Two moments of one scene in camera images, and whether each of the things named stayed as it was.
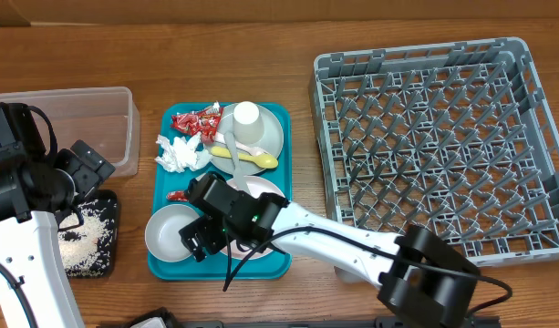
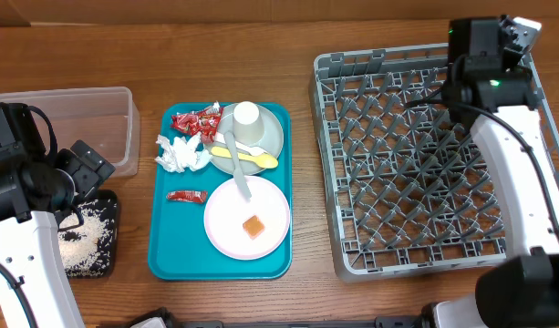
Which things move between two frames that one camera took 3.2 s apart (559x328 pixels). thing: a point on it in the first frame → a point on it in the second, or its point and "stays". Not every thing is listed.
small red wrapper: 178,196 stays
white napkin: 179,155 stays
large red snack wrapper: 203,123 stays
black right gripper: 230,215 → 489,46
